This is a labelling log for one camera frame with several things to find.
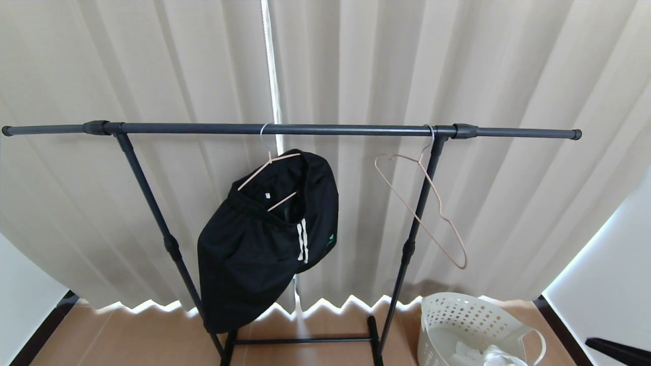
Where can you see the beige curtain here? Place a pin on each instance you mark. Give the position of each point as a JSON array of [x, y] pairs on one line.
[[508, 76]]

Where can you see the white t-shirt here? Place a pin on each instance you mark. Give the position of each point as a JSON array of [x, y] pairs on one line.
[[493, 356]]

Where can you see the pink clothes hanger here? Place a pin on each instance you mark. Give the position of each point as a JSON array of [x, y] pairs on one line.
[[414, 216], [257, 173]]

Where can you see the black shorts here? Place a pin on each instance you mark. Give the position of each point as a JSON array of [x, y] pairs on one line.
[[244, 264]]

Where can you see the white laundry basket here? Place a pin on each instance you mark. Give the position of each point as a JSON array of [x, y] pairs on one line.
[[457, 310]]

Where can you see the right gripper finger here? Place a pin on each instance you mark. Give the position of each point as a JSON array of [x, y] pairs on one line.
[[625, 353]]

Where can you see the black clothes rack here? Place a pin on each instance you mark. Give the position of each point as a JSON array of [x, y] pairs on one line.
[[356, 130]]

